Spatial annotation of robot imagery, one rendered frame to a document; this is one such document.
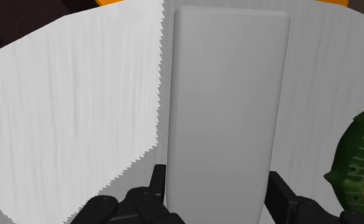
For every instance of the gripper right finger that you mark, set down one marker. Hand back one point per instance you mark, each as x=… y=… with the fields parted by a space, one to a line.
x=289 y=206

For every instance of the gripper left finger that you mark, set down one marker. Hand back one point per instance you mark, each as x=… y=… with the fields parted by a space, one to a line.
x=144 y=201

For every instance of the white rounded rectangular block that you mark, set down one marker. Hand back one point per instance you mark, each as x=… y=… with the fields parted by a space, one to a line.
x=225 y=118

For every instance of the green round patterned dish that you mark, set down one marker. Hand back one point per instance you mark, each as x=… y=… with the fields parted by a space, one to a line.
x=357 y=161

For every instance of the orange flat shape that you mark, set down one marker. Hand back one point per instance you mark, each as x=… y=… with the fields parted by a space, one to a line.
x=109 y=2

